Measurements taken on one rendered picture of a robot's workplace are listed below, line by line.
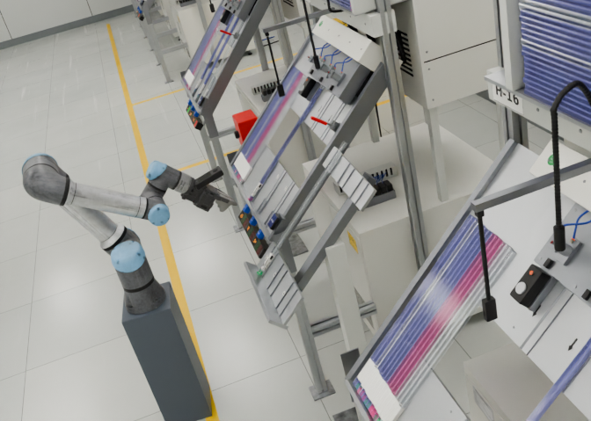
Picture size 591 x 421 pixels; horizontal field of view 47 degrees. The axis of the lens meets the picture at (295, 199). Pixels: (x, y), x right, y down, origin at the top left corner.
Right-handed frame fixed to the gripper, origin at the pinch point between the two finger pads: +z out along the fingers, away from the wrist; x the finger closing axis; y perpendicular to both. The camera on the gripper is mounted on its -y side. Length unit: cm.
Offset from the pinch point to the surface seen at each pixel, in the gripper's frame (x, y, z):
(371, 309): 36, 5, 55
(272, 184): 7.2, -14.5, 6.0
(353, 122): 32, -52, 8
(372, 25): 36, -81, -7
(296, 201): 32.1, -18.8, 5.7
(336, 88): 23, -58, 0
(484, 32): 32, -99, 31
